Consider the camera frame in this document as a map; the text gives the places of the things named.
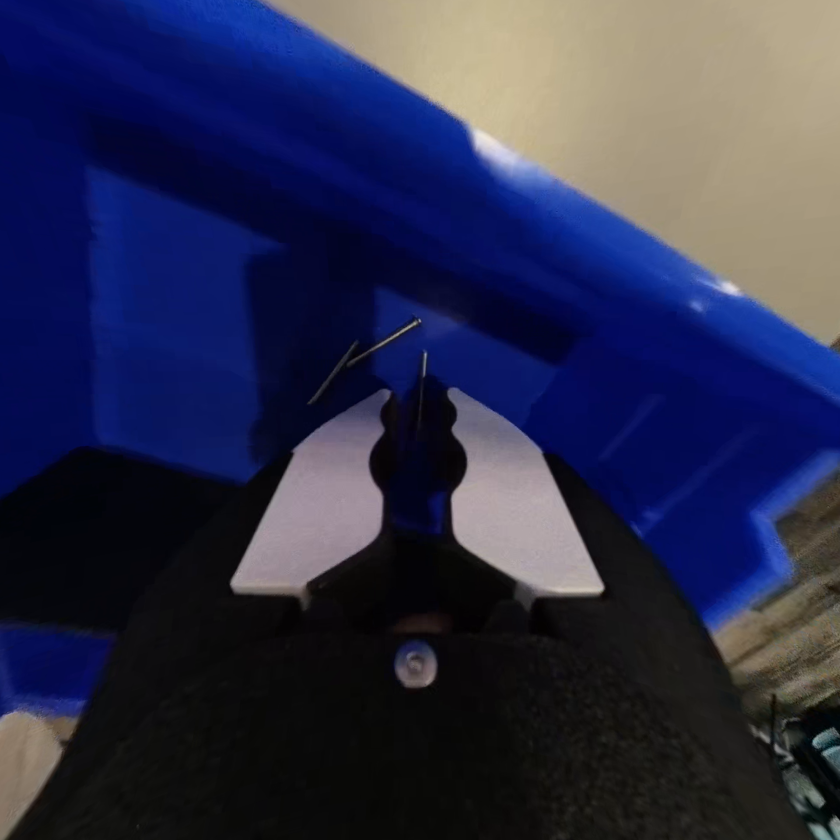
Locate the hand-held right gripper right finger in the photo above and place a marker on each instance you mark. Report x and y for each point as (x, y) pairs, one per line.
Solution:
(525, 512)

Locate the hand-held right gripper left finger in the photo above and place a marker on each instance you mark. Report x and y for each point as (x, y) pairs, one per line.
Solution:
(315, 512)

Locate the long thin metal bolt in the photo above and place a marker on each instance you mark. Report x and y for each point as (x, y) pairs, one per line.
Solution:
(384, 342)
(333, 373)
(422, 387)

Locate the blue plastic parts bin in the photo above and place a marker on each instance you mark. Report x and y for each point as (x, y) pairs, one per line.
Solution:
(197, 275)

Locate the black bin divider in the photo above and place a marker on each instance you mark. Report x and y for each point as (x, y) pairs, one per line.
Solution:
(59, 538)

